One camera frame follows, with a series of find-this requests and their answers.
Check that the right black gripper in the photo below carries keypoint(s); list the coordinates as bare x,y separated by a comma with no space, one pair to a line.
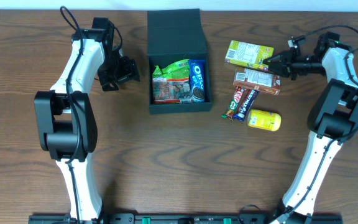
289,64

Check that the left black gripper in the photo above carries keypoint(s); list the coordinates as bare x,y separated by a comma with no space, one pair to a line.
124,70

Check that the brown chocolate box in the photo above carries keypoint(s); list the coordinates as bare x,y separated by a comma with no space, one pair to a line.
257,80

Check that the yellow green snack box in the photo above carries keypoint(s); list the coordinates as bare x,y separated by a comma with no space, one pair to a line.
248,55

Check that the yellow plastic bottle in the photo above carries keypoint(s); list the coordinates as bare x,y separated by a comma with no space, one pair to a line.
264,120

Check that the green snack bag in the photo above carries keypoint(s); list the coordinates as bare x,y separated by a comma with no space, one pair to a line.
171,85

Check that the black cardboard box with lid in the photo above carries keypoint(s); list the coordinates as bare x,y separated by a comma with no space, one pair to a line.
173,35

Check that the blue Oreo pack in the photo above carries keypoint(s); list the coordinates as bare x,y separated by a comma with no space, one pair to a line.
197,80

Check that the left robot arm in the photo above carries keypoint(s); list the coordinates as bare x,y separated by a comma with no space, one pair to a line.
65,120

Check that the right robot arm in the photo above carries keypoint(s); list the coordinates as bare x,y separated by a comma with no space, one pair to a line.
332,121

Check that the blue Dairy Milk bar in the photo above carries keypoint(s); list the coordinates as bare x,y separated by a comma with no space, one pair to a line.
246,105

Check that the red KitKat bar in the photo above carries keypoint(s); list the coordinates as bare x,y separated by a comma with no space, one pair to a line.
237,96

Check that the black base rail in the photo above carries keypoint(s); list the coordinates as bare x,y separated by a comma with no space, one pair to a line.
246,218

